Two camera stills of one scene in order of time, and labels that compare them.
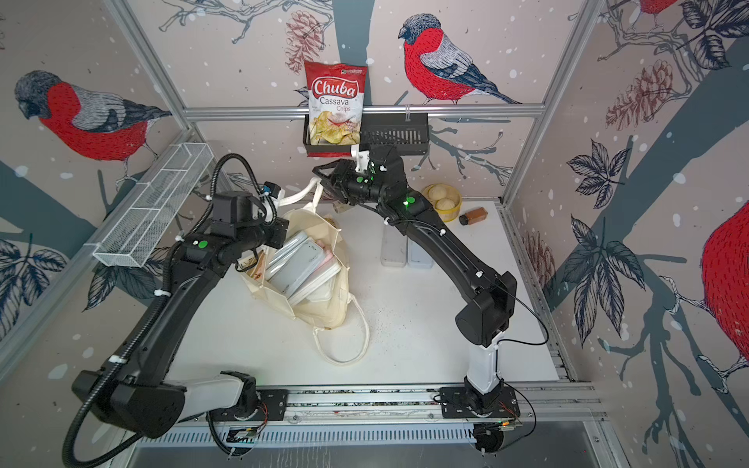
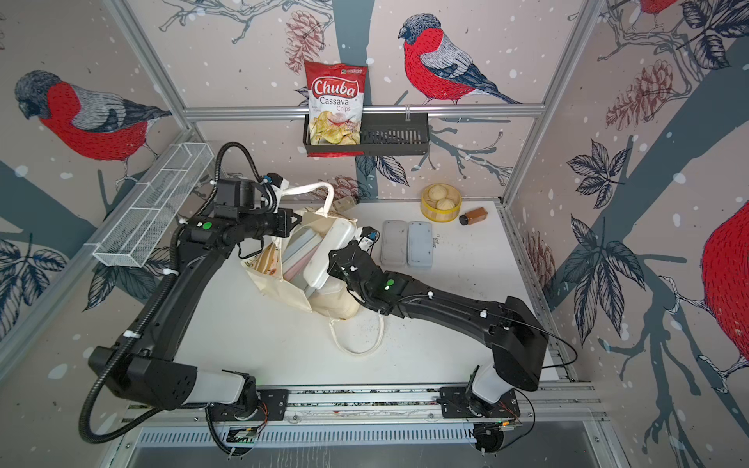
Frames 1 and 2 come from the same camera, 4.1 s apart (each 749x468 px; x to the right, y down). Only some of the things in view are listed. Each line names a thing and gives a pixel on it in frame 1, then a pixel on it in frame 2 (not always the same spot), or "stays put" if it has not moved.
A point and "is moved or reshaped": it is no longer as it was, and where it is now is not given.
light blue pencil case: (416, 256) stays put
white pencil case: (393, 248) stays put
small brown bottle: (473, 216) stays put
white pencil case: (301, 264) → (316, 269)
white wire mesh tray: (153, 206) stays put
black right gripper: (343, 168) → (337, 267)
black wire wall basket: (409, 131) stays put
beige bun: (437, 192) stays put
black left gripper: (278, 236) → (286, 224)
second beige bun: (445, 204) stays put
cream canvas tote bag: (325, 308) is moved or reshaped
